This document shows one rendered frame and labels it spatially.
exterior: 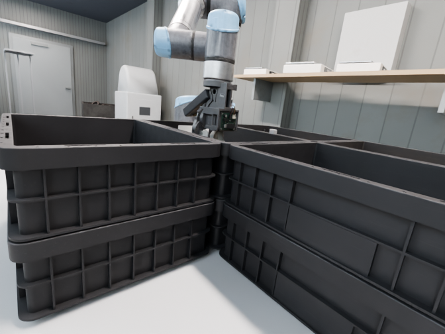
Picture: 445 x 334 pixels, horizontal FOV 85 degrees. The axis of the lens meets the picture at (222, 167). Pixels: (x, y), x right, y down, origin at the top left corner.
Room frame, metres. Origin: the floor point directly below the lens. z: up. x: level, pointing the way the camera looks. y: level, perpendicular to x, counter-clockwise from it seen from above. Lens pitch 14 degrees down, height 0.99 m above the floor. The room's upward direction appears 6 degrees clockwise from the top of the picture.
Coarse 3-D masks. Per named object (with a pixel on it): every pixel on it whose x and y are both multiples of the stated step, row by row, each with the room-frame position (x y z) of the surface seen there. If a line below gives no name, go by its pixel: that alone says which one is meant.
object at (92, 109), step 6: (84, 102) 5.97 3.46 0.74; (90, 102) 5.85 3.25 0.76; (96, 102) 5.85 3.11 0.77; (84, 108) 5.08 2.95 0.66; (90, 108) 5.14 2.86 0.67; (96, 108) 5.20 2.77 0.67; (102, 108) 5.26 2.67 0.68; (108, 108) 5.32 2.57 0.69; (114, 108) 5.38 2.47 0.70; (84, 114) 5.08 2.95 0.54; (90, 114) 5.14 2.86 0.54; (96, 114) 5.20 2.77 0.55; (102, 114) 5.26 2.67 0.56; (108, 114) 5.32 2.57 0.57; (114, 114) 5.38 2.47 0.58
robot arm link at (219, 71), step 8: (208, 64) 0.61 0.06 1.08; (216, 64) 0.60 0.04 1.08; (224, 64) 0.61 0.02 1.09; (232, 64) 0.62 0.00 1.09; (208, 72) 0.61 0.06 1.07; (216, 72) 0.60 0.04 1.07; (224, 72) 0.61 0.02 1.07; (232, 72) 0.63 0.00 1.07; (216, 80) 0.61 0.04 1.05; (224, 80) 0.61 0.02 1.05; (232, 80) 0.63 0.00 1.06
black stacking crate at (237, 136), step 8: (176, 128) 0.80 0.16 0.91; (224, 136) 0.86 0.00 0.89; (232, 136) 0.83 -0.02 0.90; (240, 136) 0.80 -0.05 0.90; (248, 136) 0.78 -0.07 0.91; (256, 136) 0.75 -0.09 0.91; (264, 136) 0.73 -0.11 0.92; (216, 160) 0.46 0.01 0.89; (224, 160) 0.45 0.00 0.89; (232, 160) 0.46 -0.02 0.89; (216, 168) 0.46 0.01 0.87; (224, 168) 0.45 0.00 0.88; (232, 168) 0.46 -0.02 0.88; (216, 176) 0.46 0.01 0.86; (224, 176) 0.45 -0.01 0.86; (216, 184) 0.46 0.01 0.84; (224, 184) 0.45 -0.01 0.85; (216, 192) 0.46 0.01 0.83; (224, 192) 0.45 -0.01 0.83
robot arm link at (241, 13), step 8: (208, 0) 1.00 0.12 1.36; (216, 0) 1.00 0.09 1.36; (224, 0) 1.00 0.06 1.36; (232, 0) 1.00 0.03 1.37; (240, 0) 1.00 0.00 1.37; (208, 8) 1.01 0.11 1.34; (216, 8) 1.01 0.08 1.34; (224, 8) 1.01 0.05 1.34; (232, 8) 1.01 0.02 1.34; (240, 8) 1.01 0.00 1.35; (240, 16) 1.03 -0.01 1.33; (240, 24) 1.06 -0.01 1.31; (232, 104) 1.10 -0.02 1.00
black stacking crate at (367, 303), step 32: (256, 224) 0.36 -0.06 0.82; (224, 256) 0.41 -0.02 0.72; (256, 256) 0.36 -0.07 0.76; (288, 256) 0.32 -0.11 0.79; (320, 256) 0.28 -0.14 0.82; (288, 288) 0.31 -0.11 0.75; (320, 288) 0.28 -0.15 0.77; (352, 288) 0.24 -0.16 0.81; (320, 320) 0.27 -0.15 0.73; (352, 320) 0.24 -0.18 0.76; (384, 320) 0.22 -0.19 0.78; (416, 320) 0.20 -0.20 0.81
